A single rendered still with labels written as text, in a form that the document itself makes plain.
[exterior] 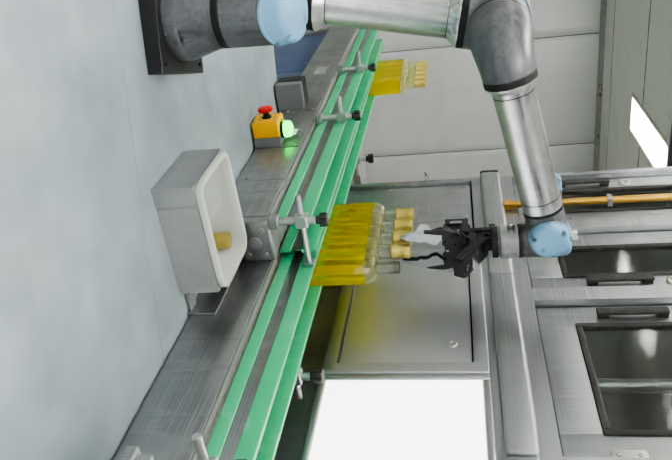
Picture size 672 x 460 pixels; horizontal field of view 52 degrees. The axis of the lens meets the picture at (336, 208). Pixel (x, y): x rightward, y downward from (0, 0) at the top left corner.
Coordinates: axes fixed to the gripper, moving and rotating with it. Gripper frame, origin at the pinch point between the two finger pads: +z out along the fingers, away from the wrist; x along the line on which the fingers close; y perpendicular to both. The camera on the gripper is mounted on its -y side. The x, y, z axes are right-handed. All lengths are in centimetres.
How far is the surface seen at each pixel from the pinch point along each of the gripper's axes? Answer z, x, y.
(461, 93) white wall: -14, -167, 587
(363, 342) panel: 9.7, -12.9, -16.1
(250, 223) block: 30.7, 15.2, -11.4
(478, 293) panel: -15.3, -12.3, 0.0
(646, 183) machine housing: -66, -17, 60
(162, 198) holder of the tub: 39, 32, -30
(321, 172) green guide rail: 20.2, 13.5, 15.4
